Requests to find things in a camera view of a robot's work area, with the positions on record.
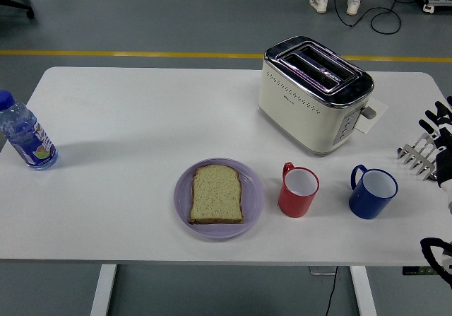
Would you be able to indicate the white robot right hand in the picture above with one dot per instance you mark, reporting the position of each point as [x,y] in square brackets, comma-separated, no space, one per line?
[445,164]

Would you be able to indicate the blue enamel cup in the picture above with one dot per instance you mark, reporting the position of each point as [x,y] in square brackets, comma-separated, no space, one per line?
[367,203]

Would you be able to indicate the red enamel cup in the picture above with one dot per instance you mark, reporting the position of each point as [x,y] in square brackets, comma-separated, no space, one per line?
[295,203]

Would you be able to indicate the slice of bread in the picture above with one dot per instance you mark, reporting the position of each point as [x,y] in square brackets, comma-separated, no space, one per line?
[217,196]

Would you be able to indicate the silver metal toast rack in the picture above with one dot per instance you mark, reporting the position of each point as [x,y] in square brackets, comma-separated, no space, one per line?
[416,157]

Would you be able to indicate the white paper sheet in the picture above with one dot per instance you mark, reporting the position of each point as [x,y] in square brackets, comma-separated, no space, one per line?
[379,110]

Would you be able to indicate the black table control panel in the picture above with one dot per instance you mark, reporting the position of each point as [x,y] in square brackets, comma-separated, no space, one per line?
[418,270]

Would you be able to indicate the white table leg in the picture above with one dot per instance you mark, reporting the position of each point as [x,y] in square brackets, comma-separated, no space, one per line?
[363,291]
[104,291]

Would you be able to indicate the cream and chrome toaster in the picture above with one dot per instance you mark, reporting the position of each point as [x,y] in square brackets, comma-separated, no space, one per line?
[300,118]

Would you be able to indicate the grey socket box under table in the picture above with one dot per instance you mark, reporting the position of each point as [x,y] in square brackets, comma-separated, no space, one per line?
[321,270]

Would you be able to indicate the purple round plate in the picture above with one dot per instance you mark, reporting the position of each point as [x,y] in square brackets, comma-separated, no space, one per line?
[254,188]

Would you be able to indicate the plastic bottle with blue cap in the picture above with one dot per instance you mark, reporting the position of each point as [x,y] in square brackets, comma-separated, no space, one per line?
[28,135]

